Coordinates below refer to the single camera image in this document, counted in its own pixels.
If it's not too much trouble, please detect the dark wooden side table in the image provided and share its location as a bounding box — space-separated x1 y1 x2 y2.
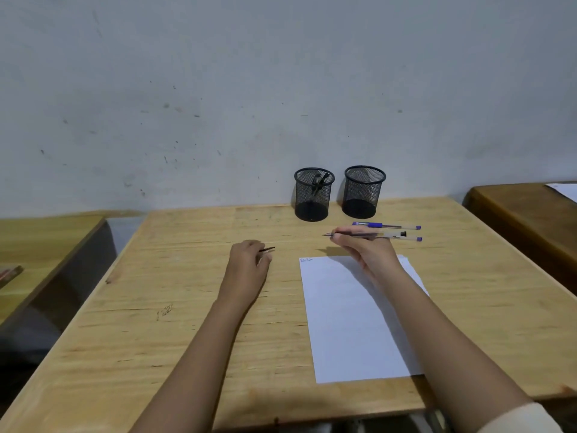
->
463 182 577 296

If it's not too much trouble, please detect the person's right forearm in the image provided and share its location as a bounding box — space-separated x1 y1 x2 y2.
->
378 265 535 433

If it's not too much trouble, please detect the black mesh pen holder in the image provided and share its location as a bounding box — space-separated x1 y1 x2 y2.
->
293 167 336 223
341 165 387 220

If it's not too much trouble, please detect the person's left hand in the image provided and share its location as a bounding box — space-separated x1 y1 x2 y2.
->
216 239 273 312

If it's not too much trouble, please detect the white paper sheet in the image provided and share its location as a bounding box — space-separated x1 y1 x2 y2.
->
299 254 429 385
546 182 577 204

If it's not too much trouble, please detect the person's left forearm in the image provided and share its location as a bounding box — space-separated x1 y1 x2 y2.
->
128 297 253 433

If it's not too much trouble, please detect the light wooden side table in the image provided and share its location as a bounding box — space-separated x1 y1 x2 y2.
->
0 213 118 330

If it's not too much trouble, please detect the person's right hand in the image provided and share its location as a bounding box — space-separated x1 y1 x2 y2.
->
330 226 405 289

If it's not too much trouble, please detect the cream sleeve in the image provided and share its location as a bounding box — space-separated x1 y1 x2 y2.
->
477 402 564 433

